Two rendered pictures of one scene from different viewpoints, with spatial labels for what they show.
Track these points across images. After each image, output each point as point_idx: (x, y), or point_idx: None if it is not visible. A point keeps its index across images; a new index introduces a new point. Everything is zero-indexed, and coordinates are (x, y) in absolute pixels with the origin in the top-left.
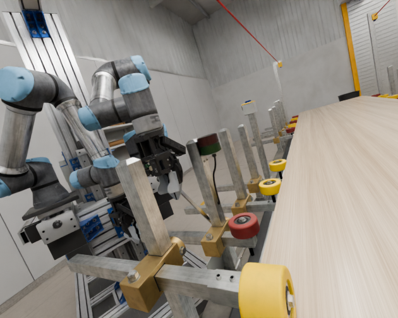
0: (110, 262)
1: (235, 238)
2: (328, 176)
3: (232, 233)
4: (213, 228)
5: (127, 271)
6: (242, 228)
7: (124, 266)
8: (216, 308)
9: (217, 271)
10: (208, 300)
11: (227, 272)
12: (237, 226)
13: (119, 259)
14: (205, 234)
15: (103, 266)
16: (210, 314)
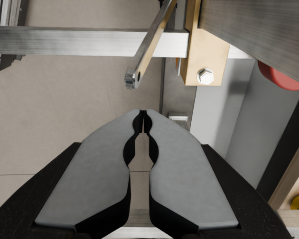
0: (114, 232)
1: (256, 59)
2: None
3: (265, 76)
4: (202, 33)
5: (163, 237)
6: None
7: (149, 234)
8: (179, 79)
9: (288, 230)
10: (165, 71)
11: None
12: (294, 87)
13: (125, 227)
14: (189, 60)
15: (111, 236)
16: (174, 87)
